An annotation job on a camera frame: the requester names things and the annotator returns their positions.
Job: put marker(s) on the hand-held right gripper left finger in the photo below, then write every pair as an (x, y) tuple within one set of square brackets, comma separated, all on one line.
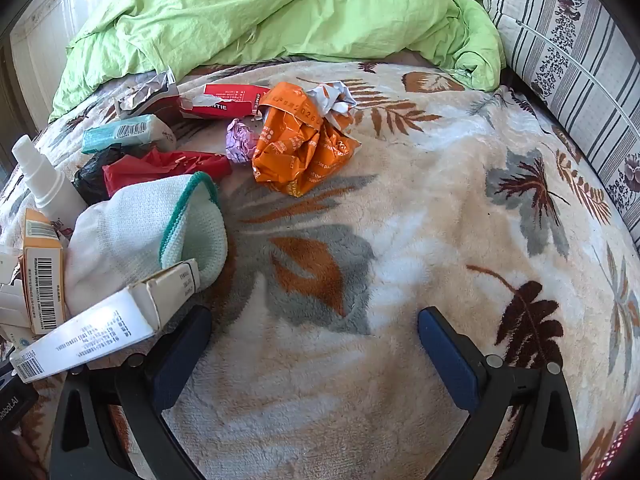
[(182, 355)]

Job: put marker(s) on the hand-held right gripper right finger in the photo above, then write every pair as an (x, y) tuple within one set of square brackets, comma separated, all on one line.
[(445, 355)]

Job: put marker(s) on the long white cardboard box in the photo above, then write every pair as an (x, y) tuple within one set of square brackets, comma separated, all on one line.
[(100, 325)]

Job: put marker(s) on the orange cardboard box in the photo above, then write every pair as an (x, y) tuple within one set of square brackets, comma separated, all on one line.
[(42, 270)]

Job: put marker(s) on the purple wrapper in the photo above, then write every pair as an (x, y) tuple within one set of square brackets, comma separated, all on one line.
[(240, 142)]

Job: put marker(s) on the teal tissue packet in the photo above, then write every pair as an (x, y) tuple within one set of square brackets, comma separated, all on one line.
[(120, 132)]

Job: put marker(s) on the orange snack bag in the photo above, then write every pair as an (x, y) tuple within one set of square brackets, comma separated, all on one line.
[(300, 150)]

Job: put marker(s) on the small white cardboard box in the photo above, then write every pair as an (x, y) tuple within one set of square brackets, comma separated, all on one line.
[(7, 267), (12, 305)]

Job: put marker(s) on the white knitted sock green trim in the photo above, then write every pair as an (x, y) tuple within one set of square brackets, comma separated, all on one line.
[(120, 240)]

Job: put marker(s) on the red plastic bag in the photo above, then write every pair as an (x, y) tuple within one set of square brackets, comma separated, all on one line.
[(150, 167)]

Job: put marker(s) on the leaf print fleece blanket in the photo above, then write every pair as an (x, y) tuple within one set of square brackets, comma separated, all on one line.
[(350, 185)]

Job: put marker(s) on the black plastic bag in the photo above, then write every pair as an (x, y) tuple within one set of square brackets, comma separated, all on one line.
[(90, 182)]

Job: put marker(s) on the red patterned cloth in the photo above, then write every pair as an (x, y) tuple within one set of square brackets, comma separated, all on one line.
[(615, 452)]

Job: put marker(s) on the white spray bottle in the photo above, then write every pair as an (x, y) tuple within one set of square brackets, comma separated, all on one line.
[(45, 180)]

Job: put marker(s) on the torn red cardboard box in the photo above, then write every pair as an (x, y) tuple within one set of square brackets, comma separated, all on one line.
[(225, 102)]

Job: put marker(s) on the crumpled silver foil wrapper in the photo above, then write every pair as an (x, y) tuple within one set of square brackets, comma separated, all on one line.
[(145, 92)]

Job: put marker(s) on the striped floral pillow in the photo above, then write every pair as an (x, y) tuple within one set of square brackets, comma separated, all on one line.
[(575, 60)]

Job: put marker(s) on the light green duvet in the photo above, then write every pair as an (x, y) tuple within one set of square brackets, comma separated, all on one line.
[(250, 10)]

